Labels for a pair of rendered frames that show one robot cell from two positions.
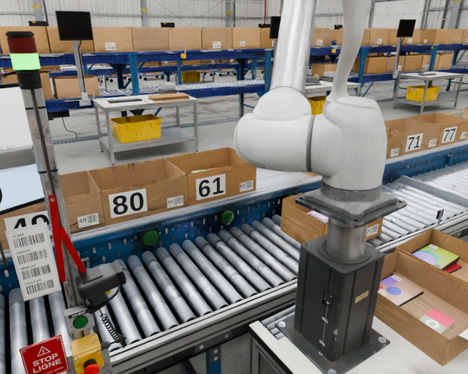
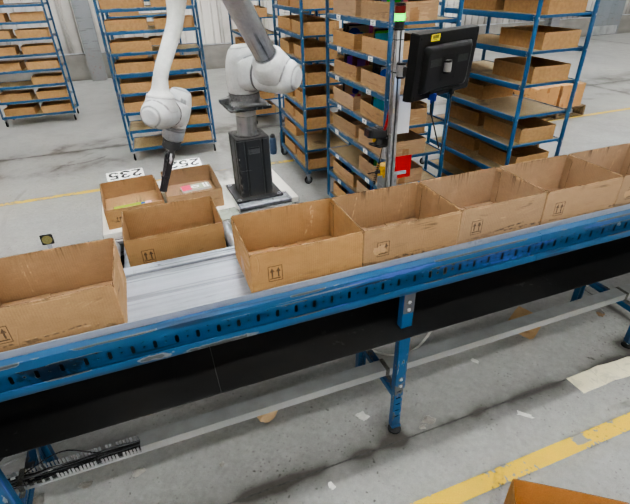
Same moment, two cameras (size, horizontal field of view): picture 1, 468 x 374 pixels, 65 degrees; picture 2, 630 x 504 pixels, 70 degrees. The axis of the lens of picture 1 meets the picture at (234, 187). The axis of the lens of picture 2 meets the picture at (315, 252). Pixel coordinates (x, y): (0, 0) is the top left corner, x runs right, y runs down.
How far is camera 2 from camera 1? 3.20 m
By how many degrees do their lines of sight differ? 125
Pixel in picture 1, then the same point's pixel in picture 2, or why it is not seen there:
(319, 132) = not seen: hidden behind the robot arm
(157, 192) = (364, 204)
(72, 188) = (476, 224)
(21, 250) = (407, 106)
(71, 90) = not seen: outside the picture
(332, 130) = not seen: hidden behind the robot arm
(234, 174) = (267, 219)
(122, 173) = (420, 229)
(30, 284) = (405, 125)
